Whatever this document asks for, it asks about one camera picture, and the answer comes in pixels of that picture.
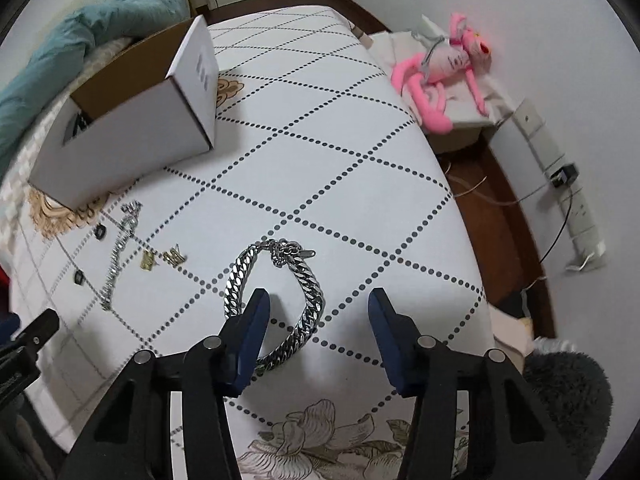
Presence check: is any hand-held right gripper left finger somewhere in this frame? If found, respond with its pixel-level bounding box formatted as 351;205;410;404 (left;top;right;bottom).
59;288;271;480

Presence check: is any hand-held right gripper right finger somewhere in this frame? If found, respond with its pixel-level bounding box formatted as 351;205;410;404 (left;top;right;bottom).
368;287;583;480

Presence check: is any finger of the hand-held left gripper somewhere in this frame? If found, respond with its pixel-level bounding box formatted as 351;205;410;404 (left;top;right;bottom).
0;308;61;396

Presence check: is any thick silver chain necklace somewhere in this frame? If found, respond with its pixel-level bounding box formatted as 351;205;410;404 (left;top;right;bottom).
223;239;326;374

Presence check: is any white cardboard box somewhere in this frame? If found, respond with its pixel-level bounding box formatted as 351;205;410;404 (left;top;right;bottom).
28;14;219;211

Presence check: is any dotted floral bed sheet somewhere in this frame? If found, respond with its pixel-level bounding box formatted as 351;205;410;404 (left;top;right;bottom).
0;4;493;480

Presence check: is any grey fluffy rug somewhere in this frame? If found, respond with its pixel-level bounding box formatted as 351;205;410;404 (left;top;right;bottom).
520;340;615;480

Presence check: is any white power strip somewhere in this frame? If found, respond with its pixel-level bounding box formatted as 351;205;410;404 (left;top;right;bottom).
510;100;607;273

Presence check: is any black charger plug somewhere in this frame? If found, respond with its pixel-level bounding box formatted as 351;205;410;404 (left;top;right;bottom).
550;164;581;188

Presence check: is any pink plush toy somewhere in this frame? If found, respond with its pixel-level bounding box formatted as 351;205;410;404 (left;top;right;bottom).
391;12;493;134

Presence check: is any teal blanket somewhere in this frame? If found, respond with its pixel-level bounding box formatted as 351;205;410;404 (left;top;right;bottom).
0;0;188;161

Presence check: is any thin silver chain bracelet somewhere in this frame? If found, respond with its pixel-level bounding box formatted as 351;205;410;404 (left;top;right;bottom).
100;201;143;311

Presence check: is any black cable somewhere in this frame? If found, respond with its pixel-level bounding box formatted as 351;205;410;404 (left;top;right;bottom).
537;187;573;266

